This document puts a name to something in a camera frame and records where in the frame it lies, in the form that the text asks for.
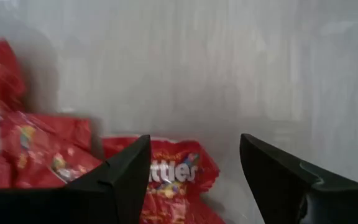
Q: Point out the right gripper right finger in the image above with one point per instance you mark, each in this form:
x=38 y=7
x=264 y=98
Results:
x=291 y=193

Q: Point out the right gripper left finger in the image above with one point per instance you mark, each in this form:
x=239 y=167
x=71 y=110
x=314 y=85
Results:
x=73 y=205

